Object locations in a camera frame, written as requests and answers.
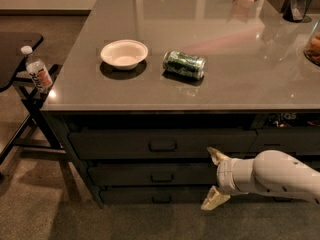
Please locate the dark cabinet frame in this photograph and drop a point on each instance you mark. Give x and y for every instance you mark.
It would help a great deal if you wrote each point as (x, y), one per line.
(66, 122)

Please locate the glass snack jar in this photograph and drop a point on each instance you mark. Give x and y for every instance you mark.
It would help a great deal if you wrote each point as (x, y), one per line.
(312, 47)

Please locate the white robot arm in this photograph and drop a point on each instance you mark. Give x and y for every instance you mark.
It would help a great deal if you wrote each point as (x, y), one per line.
(270, 173)

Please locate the clear plastic drink bottle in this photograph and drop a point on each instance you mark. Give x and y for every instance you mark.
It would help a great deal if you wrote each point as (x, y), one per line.
(37, 70)

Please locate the white paper bowl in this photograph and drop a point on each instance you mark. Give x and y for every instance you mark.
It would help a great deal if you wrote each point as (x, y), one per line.
(124, 54)

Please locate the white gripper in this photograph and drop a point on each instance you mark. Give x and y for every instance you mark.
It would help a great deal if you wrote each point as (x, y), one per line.
(225, 176)

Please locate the black glass holder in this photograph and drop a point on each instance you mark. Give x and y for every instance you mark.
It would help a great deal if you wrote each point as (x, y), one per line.
(296, 10)

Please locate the drawer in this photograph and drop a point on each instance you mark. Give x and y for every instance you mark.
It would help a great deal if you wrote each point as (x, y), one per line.
(159, 195)
(153, 174)
(158, 143)
(313, 164)
(253, 198)
(301, 141)

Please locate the green soda can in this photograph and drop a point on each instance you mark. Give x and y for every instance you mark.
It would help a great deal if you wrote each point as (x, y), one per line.
(184, 65)

